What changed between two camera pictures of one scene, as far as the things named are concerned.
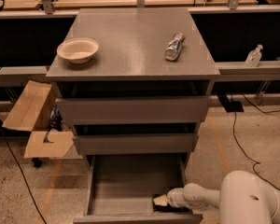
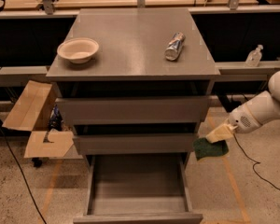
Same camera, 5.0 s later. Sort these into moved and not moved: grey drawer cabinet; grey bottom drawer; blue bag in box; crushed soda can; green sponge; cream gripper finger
Moved: green sponge; cream gripper finger
Not moved: crushed soda can; blue bag in box; grey bottom drawer; grey drawer cabinet
